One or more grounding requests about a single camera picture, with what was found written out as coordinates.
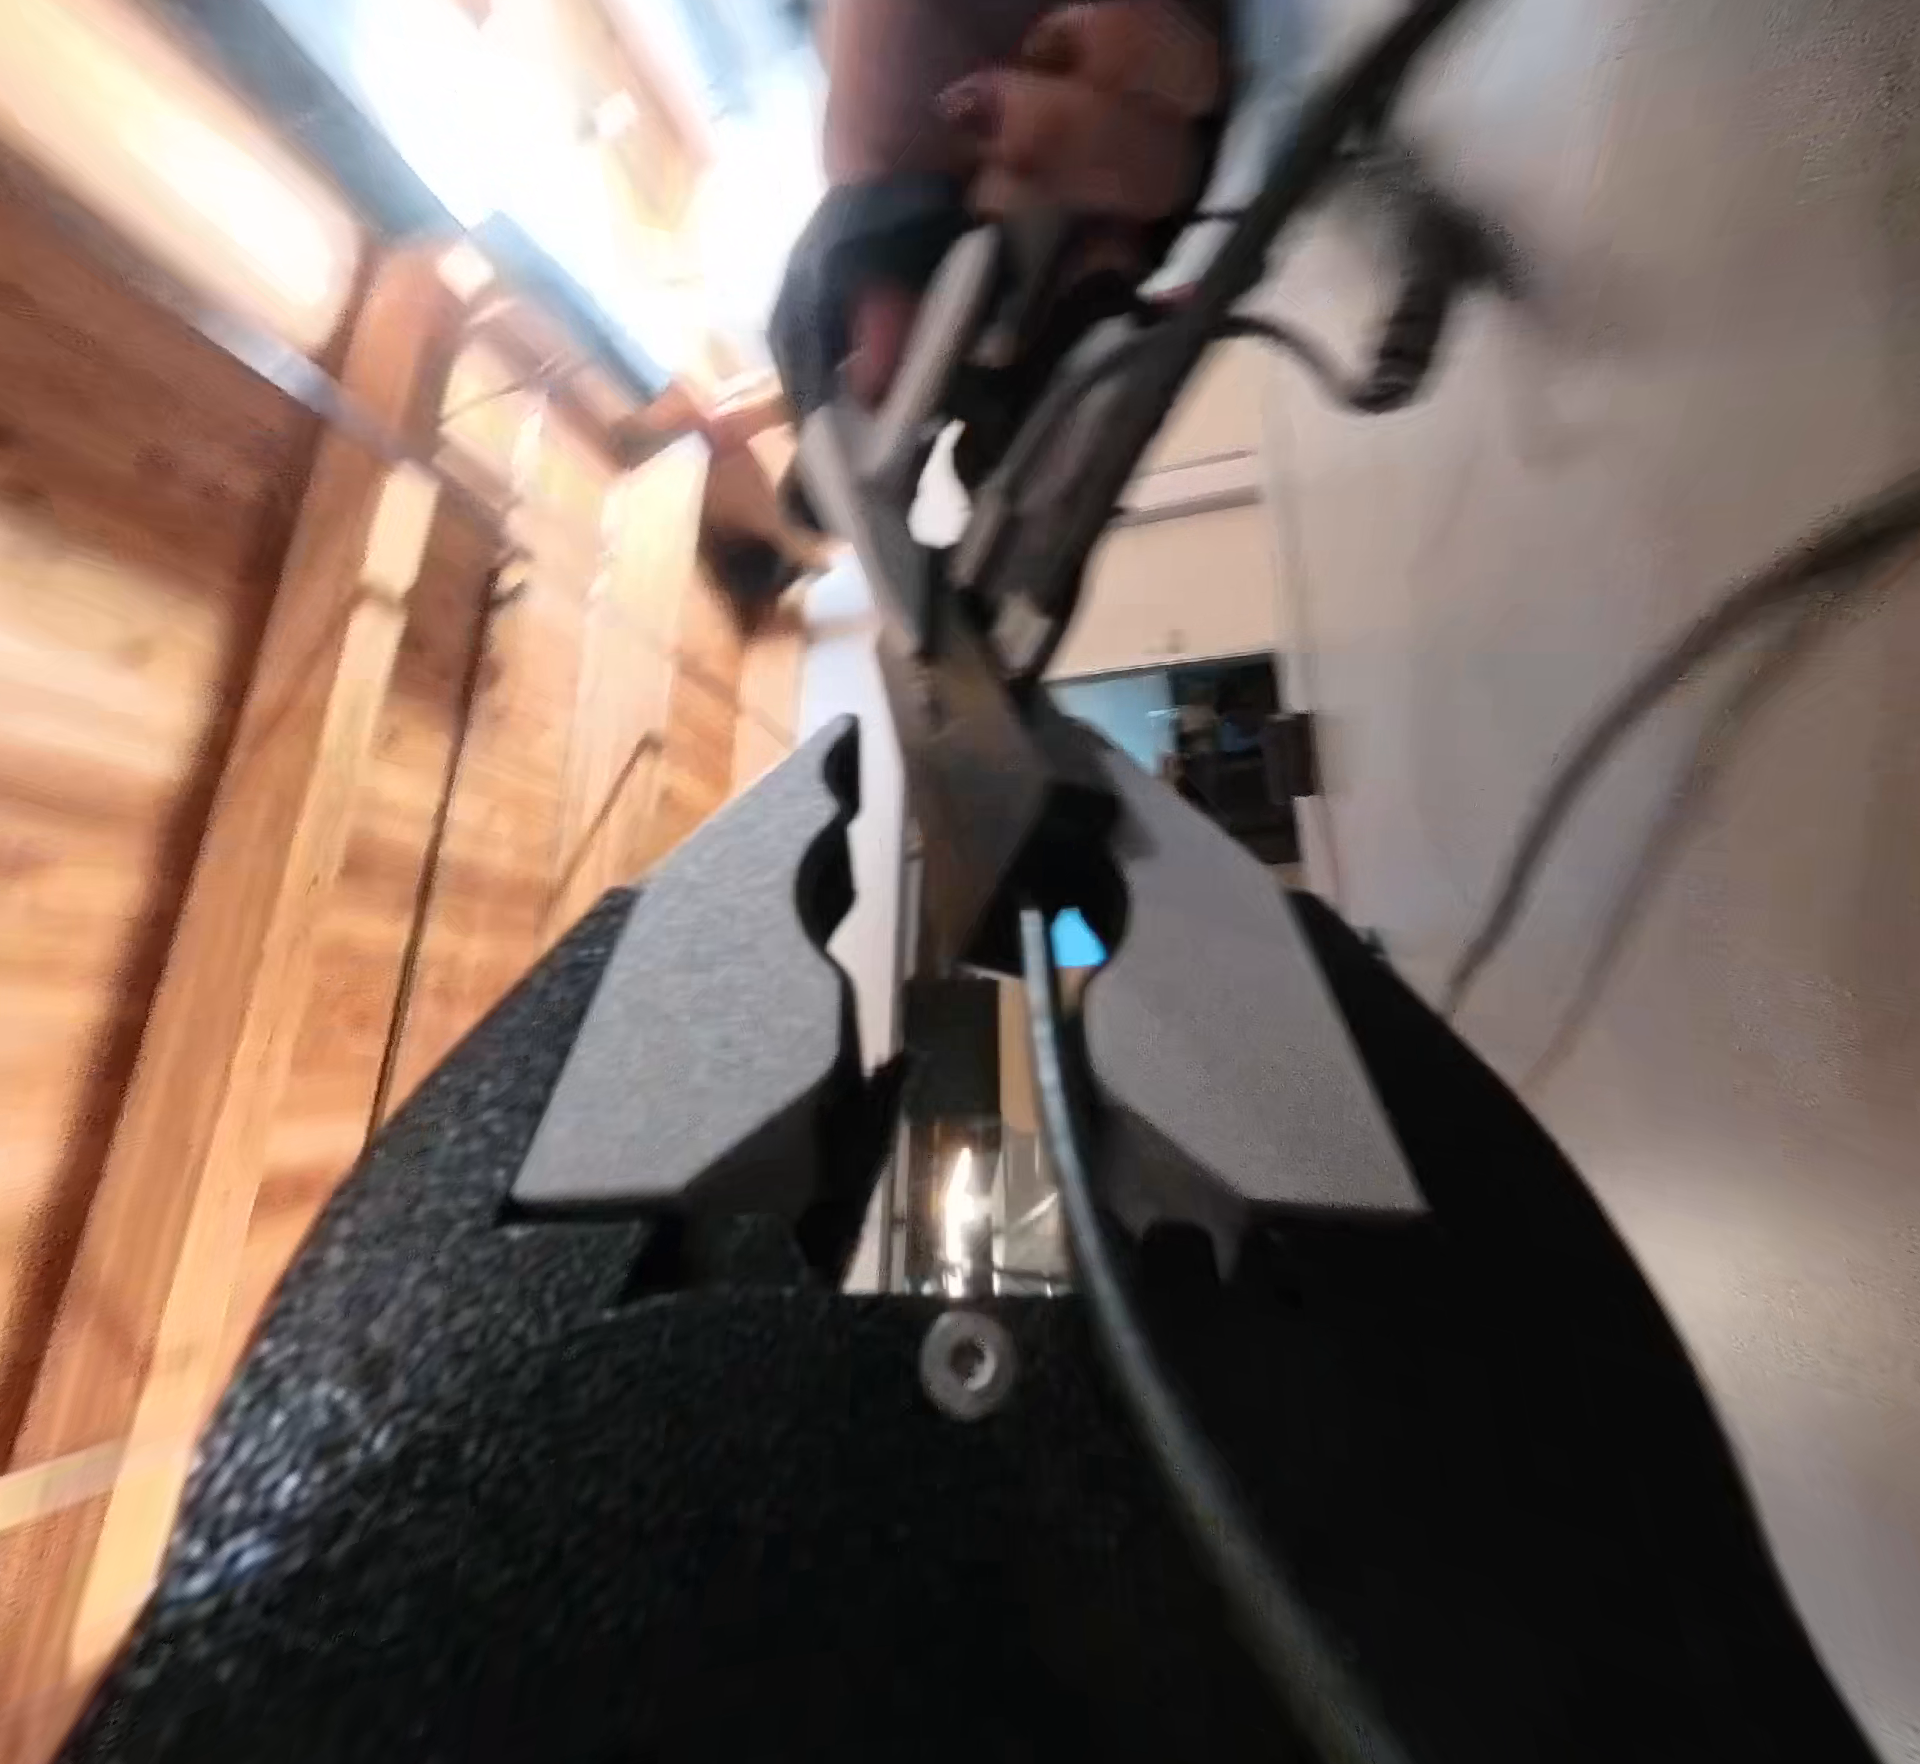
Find dark grey usb hub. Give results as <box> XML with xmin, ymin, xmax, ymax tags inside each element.
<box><xmin>801</xmin><ymin>435</ymin><xmax>1120</xmax><ymax>965</ymax></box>

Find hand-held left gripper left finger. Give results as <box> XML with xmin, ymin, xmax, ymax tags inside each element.
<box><xmin>507</xmin><ymin>714</ymin><xmax>869</xmax><ymax>1225</ymax></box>

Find black usb cable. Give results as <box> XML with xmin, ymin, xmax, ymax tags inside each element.
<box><xmin>1012</xmin><ymin>899</ymin><xmax>1410</xmax><ymax>1764</ymax></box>

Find person's right forearm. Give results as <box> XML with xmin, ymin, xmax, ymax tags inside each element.
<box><xmin>816</xmin><ymin>0</ymin><xmax>1082</xmax><ymax>196</ymax></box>

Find grey cable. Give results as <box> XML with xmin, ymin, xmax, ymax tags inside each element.
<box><xmin>1439</xmin><ymin>475</ymin><xmax>1920</xmax><ymax>1040</ymax></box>

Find black cable with connector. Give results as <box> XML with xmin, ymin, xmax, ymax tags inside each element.
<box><xmin>1200</xmin><ymin>181</ymin><xmax>1525</xmax><ymax>417</ymax></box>

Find glass window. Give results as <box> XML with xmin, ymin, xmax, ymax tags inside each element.
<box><xmin>1049</xmin><ymin>655</ymin><xmax>1295</xmax><ymax>871</ymax></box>

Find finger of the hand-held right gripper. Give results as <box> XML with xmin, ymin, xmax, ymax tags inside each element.
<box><xmin>837</xmin><ymin>229</ymin><xmax>1038</xmax><ymax>511</ymax></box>
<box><xmin>958</xmin><ymin>317</ymin><xmax>1186</xmax><ymax>598</ymax></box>

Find person's right hand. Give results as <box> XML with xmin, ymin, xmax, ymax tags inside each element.
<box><xmin>936</xmin><ymin>0</ymin><xmax>1232</xmax><ymax>239</ymax></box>

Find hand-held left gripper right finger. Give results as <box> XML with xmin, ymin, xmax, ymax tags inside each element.
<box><xmin>1080</xmin><ymin>758</ymin><xmax>1431</xmax><ymax>1225</ymax></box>

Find black cable bundle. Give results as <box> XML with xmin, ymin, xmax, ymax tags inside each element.
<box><xmin>1124</xmin><ymin>0</ymin><xmax>1668</xmax><ymax>357</ymax></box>

